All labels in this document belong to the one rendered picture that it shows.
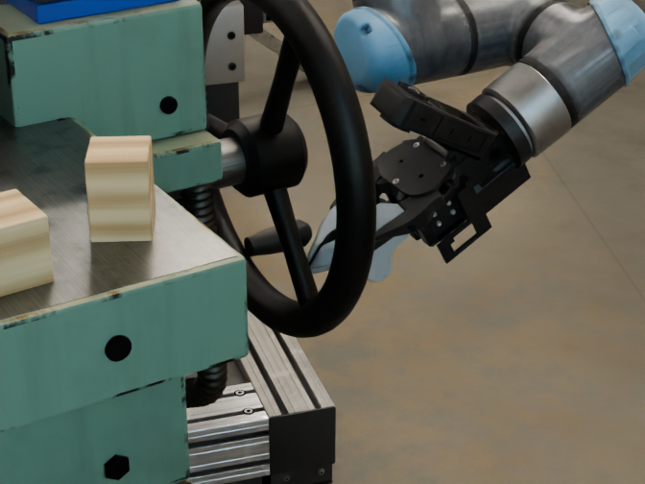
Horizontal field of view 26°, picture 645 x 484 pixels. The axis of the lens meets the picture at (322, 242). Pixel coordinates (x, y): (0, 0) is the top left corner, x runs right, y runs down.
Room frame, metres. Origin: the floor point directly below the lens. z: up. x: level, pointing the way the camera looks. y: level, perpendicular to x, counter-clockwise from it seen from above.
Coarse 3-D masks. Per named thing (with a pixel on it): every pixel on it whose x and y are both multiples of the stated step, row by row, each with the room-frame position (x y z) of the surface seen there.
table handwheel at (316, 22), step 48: (288, 0) 0.94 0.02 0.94; (288, 48) 0.93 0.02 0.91; (336, 48) 0.91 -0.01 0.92; (288, 96) 0.95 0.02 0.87; (336, 96) 0.88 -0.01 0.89; (240, 144) 0.96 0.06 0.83; (288, 144) 0.96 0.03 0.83; (336, 144) 0.87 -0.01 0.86; (240, 192) 0.97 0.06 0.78; (336, 192) 0.87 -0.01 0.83; (240, 240) 1.04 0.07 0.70; (288, 240) 0.94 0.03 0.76; (336, 240) 0.87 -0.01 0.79; (336, 288) 0.87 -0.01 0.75
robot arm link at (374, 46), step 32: (352, 0) 1.20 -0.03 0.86; (384, 0) 1.17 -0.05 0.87; (416, 0) 1.17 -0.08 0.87; (448, 0) 1.20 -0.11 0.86; (352, 32) 1.16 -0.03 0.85; (384, 32) 1.15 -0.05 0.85; (416, 32) 1.16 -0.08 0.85; (448, 32) 1.17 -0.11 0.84; (352, 64) 1.16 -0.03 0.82; (384, 64) 1.13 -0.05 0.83; (416, 64) 1.15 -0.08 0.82; (448, 64) 1.17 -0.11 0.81
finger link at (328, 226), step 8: (376, 192) 1.08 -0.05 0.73; (376, 200) 1.07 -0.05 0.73; (384, 200) 1.09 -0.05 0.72; (328, 216) 1.07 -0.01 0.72; (328, 224) 1.06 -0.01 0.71; (320, 232) 1.05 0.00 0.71; (328, 232) 1.05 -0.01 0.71; (320, 240) 1.04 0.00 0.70; (328, 240) 1.05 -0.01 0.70; (312, 248) 1.04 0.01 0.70; (312, 256) 1.04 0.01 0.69
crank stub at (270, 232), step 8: (304, 224) 1.05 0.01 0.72; (264, 232) 1.04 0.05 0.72; (272, 232) 1.04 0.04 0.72; (304, 232) 1.05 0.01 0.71; (248, 240) 1.03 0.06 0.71; (256, 240) 1.03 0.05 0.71; (264, 240) 1.03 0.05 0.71; (272, 240) 1.03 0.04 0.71; (304, 240) 1.04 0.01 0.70; (248, 248) 1.03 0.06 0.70; (256, 248) 1.02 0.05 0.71; (264, 248) 1.03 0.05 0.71; (272, 248) 1.03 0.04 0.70; (280, 248) 1.03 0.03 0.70
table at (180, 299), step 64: (0, 128) 0.81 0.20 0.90; (64, 128) 0.81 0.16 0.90; (0, 192) 0.71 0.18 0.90; (64, 192) 0.71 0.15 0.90; (64, 256) 0.64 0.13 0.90; (128, 256) 0.64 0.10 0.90; (192, 256) 0.64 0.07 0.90; (0, 320) 0.57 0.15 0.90; (64, 320) 0.58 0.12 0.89; (128, 320) 0.60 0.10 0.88; (192, 320) 0.62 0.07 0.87; (0, 384) 0.57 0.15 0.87; (64, 384) 0.58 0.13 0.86; (128, 384) 0.60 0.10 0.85
